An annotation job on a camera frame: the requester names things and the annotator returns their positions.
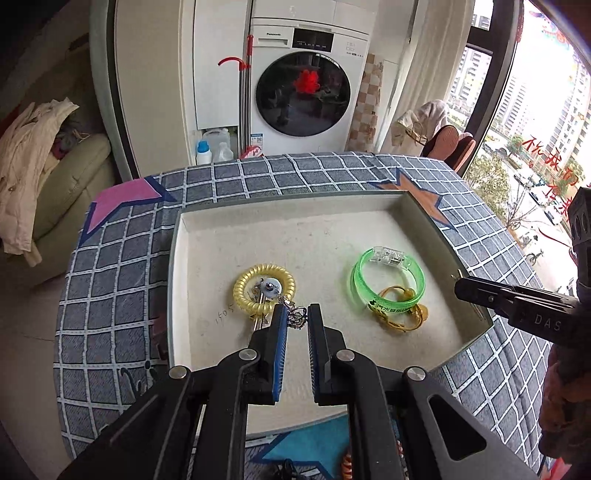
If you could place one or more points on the clear plastic jug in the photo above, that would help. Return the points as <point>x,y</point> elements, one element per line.
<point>217,136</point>

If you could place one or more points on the beige sofa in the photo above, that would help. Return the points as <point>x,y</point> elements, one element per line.
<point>78,175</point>

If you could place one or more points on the person's right forearm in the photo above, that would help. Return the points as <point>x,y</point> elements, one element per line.
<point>568,392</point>

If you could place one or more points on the small clear bottle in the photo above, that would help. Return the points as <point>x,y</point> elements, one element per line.
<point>224,153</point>

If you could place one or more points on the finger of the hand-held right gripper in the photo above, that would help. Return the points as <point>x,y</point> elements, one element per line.
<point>489,295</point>

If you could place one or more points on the white cloth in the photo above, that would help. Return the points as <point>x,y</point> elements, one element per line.
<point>434,113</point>

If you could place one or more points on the white bottle with blue cap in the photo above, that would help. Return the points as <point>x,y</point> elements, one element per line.
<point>203,154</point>

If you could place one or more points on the beige checkered panel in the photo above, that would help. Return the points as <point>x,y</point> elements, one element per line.
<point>364,106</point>

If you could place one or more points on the white built-in cabinet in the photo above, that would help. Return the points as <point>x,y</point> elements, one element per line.
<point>217,69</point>

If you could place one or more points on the white shallow tray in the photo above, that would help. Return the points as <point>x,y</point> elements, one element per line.
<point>314,240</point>

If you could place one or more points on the beige bag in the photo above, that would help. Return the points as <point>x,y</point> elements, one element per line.
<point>406,131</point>

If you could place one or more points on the white washing machine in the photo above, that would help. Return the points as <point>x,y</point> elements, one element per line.
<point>304,92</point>

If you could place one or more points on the dark window frame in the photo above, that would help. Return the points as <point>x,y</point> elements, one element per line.
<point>501,69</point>

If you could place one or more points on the cream jacket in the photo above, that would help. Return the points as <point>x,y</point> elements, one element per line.
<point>23,161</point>

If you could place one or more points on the red lettering window decal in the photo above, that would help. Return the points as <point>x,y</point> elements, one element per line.
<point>540,152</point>

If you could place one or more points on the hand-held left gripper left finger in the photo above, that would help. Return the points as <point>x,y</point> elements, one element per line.
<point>280,355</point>

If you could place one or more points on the brown chair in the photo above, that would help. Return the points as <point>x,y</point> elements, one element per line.
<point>441,143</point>
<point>464,154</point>

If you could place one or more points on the colourful firework window decal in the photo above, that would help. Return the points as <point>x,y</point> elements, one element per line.
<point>563,27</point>

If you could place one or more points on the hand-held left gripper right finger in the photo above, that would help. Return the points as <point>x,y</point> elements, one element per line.
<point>315,355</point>

